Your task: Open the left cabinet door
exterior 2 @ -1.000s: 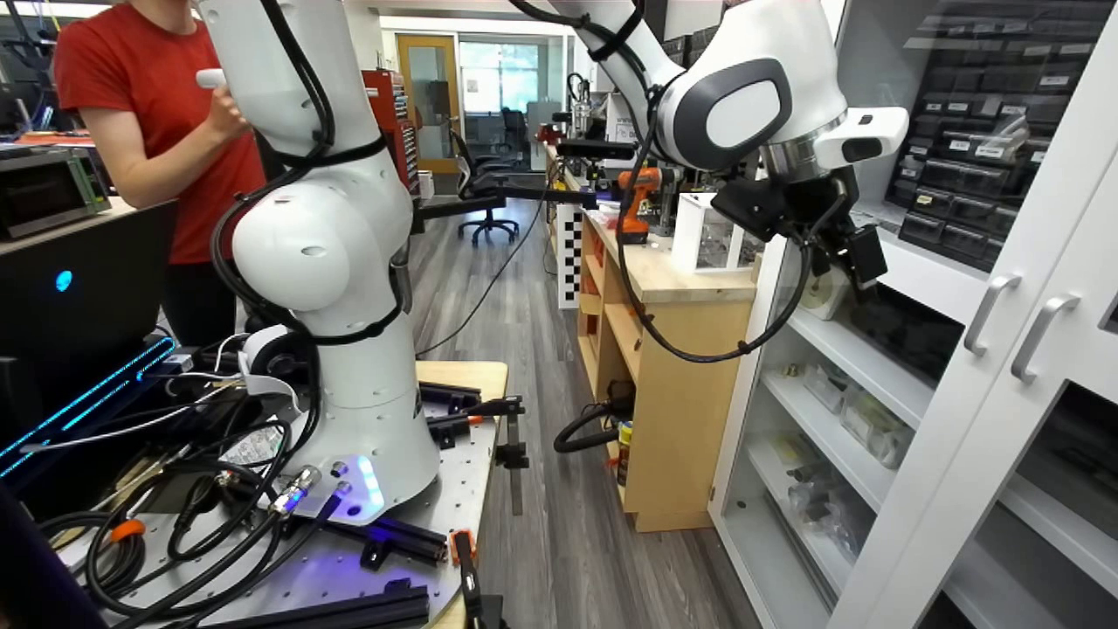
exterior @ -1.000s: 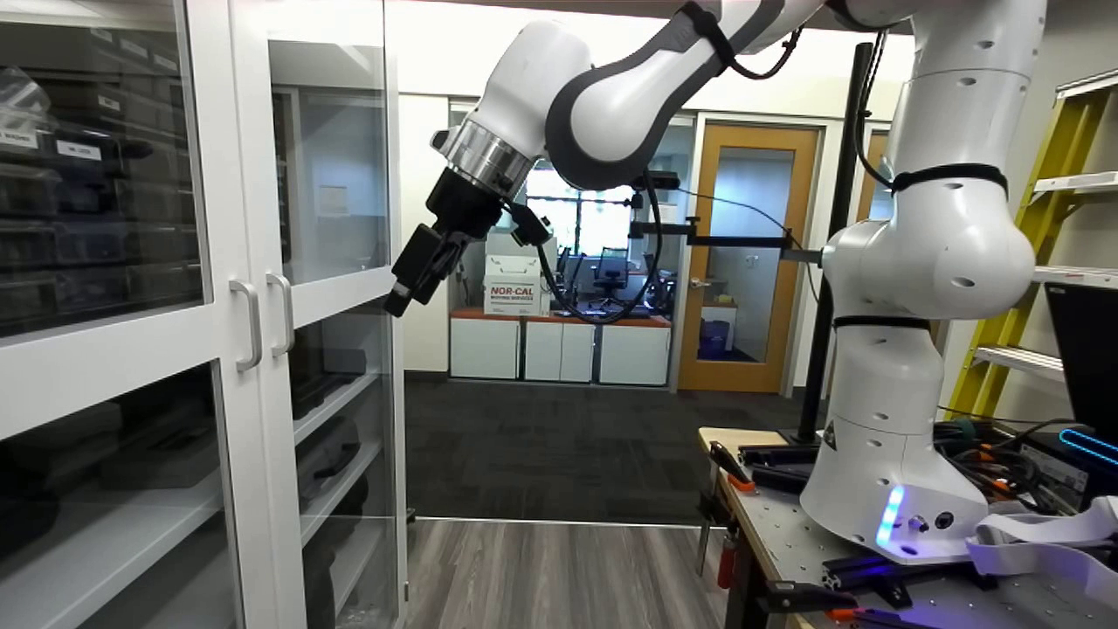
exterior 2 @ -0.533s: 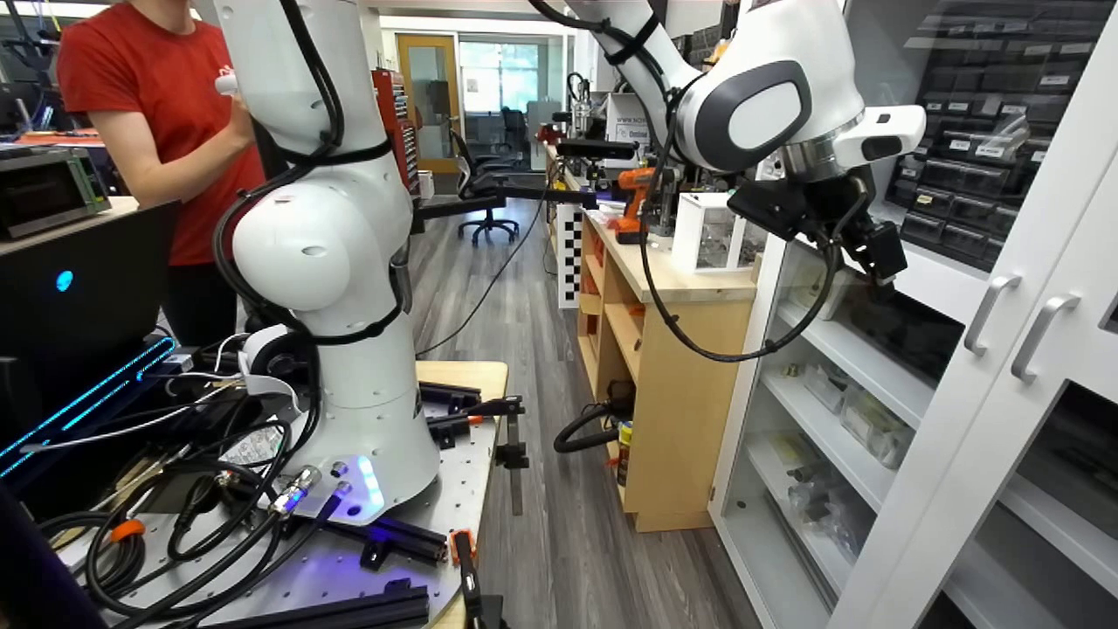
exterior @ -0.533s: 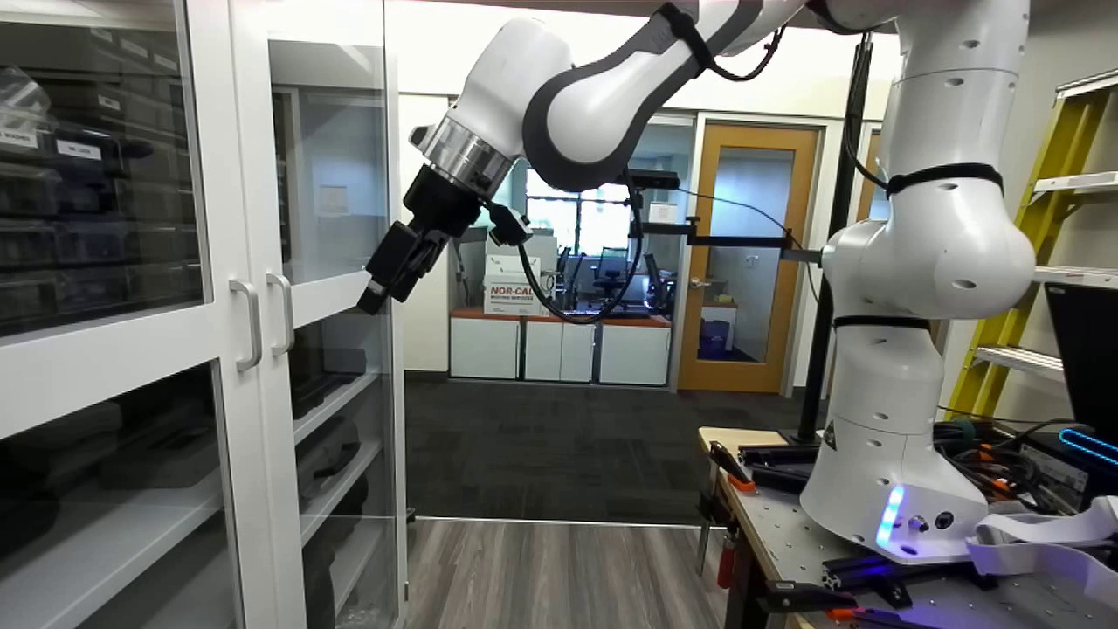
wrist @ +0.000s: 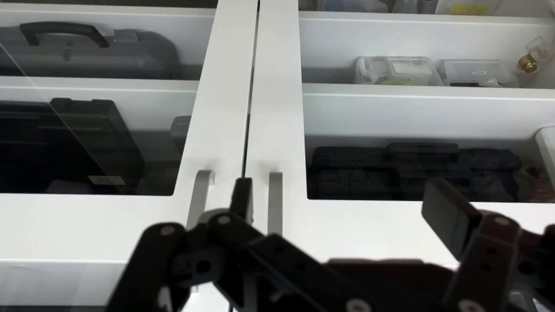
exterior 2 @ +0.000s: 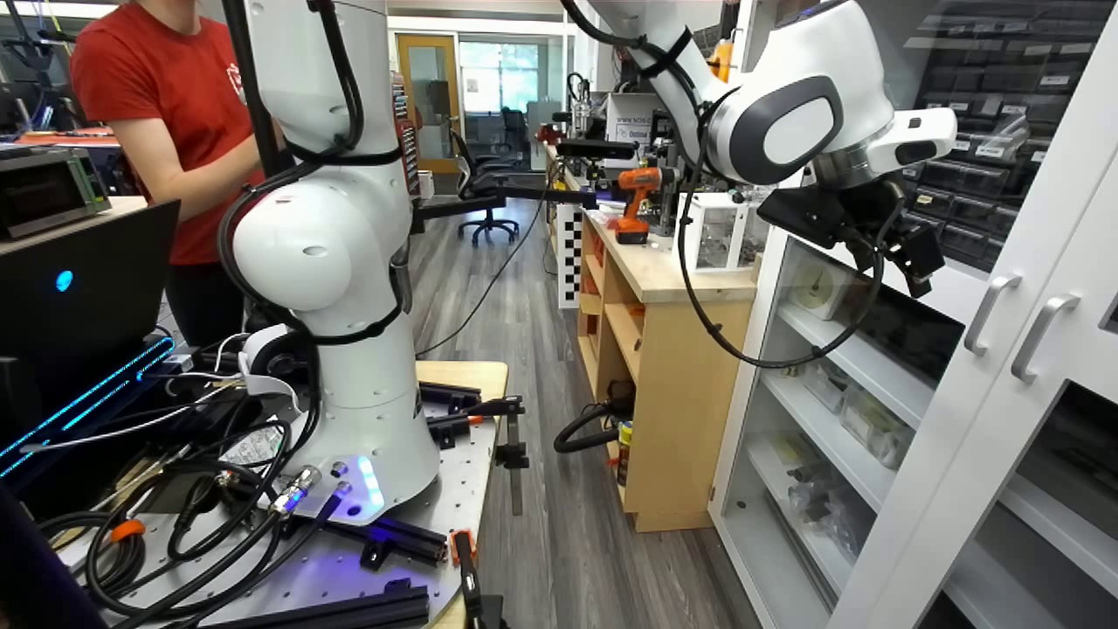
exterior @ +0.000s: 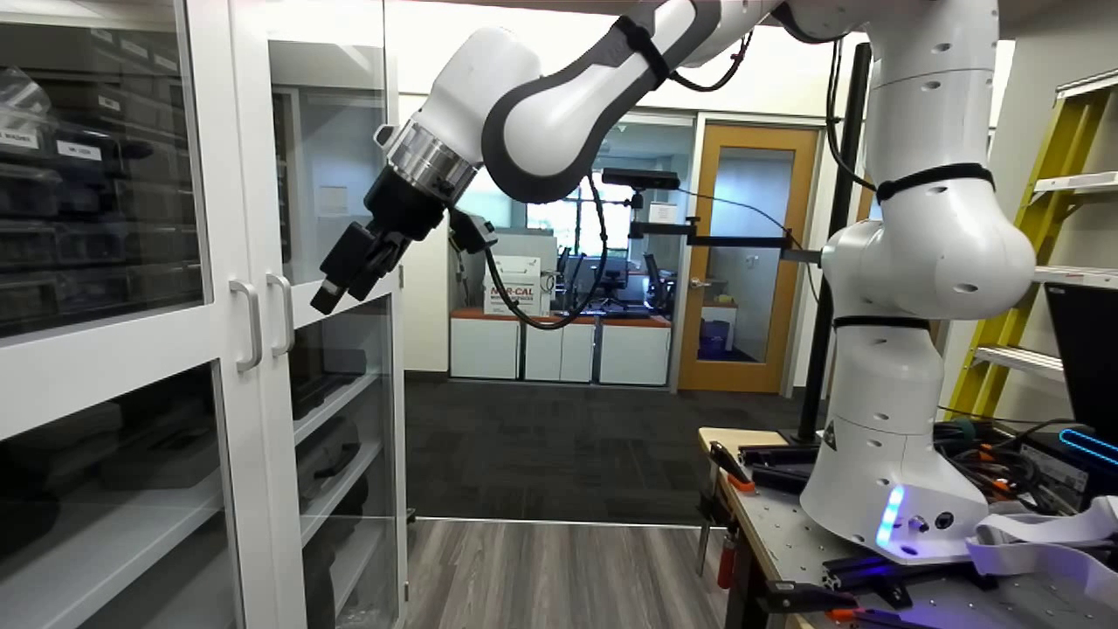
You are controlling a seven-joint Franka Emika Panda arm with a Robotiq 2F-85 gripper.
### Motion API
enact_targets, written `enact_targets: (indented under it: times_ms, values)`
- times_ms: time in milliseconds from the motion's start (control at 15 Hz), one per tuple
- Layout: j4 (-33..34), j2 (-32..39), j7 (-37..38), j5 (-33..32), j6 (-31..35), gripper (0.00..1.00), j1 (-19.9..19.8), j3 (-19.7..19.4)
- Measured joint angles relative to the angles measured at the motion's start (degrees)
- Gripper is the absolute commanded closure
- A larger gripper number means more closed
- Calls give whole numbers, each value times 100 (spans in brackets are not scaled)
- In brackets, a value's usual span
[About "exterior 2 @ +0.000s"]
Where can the person's bare forearm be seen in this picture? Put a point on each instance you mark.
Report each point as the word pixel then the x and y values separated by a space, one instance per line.
pixel 203 187

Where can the yellow framed doorway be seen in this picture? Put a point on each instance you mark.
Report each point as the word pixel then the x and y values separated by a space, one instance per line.
pixel 429 107

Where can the black case with blue edges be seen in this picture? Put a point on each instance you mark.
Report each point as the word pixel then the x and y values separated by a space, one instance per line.
pixel 72 406

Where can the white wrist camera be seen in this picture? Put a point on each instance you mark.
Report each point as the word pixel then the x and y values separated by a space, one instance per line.
pixel 914 141

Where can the dark blurred foreground stand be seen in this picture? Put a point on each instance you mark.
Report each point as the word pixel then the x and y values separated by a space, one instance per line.
pixel 30 582

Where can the black aluminium extrusion bar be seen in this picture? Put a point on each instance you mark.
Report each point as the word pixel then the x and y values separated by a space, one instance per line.
pixel 338 609

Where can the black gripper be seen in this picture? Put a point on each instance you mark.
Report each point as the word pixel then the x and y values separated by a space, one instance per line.
pixel 834 213

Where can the clear plastic bags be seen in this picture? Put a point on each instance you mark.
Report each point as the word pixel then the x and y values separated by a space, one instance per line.
pixel 816 501
pixel 875 426

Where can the black office chair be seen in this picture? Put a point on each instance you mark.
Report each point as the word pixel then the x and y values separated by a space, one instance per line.
pixel 488 194

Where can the black angled bracket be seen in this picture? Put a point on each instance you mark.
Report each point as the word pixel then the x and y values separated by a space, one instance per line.
pixel 403 543

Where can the black laptop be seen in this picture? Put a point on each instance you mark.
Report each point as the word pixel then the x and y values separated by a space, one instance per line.
pixel 83 291

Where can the person in red shirt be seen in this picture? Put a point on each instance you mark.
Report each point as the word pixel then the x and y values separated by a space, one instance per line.
pixel 153 73

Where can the black items on shelf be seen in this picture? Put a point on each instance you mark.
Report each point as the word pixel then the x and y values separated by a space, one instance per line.
pixel 921 334

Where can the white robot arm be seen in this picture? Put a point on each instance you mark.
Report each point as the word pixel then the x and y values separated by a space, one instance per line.
pixel 338 231

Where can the clear acrylic box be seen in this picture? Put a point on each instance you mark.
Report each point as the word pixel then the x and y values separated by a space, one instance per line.
pixel 714 231

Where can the white shelf cabinet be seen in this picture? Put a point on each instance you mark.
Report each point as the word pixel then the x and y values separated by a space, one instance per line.
pixel 834 356

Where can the black white checkerboard panel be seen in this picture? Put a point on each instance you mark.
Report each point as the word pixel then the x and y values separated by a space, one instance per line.
pixel 572 258

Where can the black small parts drawer organizer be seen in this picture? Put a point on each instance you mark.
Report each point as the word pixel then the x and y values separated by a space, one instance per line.
pixel 989 73

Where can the black clamp mount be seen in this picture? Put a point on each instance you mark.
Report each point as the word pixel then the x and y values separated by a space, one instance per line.
pixel 473 409

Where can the wooden workbench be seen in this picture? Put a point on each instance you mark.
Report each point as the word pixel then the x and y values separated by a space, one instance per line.
pixel 683 387

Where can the dark electronic instrument box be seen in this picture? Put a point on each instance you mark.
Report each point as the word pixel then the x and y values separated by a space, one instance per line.
pixel 39 194

